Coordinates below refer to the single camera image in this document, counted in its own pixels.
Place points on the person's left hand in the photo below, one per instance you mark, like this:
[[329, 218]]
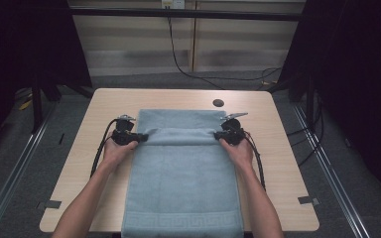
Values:
[[115, 153]]

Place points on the light blue towel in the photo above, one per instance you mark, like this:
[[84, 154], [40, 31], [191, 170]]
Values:
[[182, 185]]

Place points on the person's right hand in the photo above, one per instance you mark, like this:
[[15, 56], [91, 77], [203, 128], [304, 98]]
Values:
[[241, 153]]

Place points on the white wall socket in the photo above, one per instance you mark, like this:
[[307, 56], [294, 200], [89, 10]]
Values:
[[173, 3]]

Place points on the black metal stand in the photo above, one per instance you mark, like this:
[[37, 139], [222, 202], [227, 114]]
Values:
[[37, 105], [309, 102]]

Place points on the metal floor rail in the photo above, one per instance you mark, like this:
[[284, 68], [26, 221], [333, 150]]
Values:
[[13, 172], [330, 172]]

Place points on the dark curtain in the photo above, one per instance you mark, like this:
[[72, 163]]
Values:
[[23, 43], [357, 66]]

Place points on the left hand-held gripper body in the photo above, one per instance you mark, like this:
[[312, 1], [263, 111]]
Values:
[[124, 134]]

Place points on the black horizontal frame bar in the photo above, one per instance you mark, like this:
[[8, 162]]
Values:
[[211, 15]]

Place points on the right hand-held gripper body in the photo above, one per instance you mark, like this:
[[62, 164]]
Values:
[[234, 132]]

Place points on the round black table grommet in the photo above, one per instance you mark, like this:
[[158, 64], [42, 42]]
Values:
[[218, 102]]

